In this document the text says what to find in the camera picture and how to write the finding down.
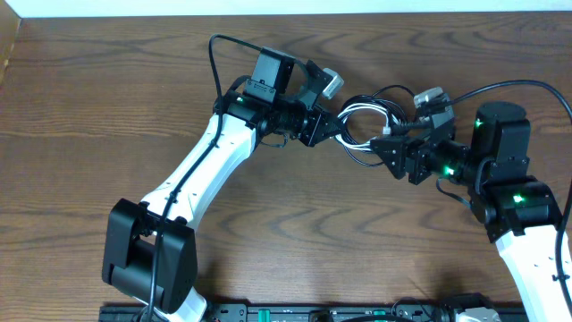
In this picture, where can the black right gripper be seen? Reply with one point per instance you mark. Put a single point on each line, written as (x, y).
(415, 148)

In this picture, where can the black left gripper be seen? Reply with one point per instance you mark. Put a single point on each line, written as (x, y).
(315, 131)

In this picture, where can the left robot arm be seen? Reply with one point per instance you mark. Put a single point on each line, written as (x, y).
(150, 245)

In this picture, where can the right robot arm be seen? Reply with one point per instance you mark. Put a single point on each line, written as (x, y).
(519, 213)

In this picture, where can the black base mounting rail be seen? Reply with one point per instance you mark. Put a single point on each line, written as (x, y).
(226, 312)

